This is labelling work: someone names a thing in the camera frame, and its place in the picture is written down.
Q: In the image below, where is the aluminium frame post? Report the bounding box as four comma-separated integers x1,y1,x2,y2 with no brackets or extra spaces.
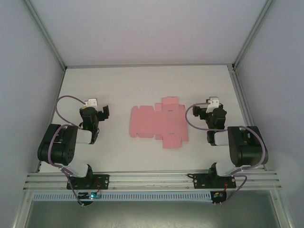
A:
23,0,68,71
230,0,274,71

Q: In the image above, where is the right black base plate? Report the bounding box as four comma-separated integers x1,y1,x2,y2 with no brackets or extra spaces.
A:
187,173,237,190

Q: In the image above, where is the right aluminium side rail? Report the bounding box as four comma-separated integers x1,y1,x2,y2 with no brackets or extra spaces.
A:
227,65,268,172

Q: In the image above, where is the left aluminium side rail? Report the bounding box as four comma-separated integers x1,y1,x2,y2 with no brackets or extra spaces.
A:
35,68,67,173

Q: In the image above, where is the aluminium side rail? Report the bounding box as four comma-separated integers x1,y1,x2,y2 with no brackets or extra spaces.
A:
35,68,67,173
227,65,268,172

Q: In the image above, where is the left aluminium frame post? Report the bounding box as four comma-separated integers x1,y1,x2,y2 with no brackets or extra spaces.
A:
23,0,68,71

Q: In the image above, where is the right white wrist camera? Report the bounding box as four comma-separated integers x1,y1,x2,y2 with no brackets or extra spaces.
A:
205,96,220,114

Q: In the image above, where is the aluminium mounting rail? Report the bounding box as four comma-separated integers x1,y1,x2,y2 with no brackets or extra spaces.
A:
23,169,283,192

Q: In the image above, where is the left circuit board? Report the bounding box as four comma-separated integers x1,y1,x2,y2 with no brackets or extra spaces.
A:
78,192,103,200

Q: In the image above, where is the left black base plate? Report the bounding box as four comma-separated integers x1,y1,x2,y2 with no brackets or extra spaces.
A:
66,174,110,190

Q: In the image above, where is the white slotted cable duct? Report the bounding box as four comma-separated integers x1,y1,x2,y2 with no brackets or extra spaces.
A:
32,191,212,203

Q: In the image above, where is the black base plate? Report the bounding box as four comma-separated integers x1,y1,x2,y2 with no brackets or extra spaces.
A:
66,174,110,190
187,173,237,190

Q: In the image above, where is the pink paper box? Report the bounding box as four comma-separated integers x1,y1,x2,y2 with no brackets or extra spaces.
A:
129,96,190,150

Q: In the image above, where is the right aluminium frame post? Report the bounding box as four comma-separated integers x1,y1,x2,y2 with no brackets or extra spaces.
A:
230,0,274,71

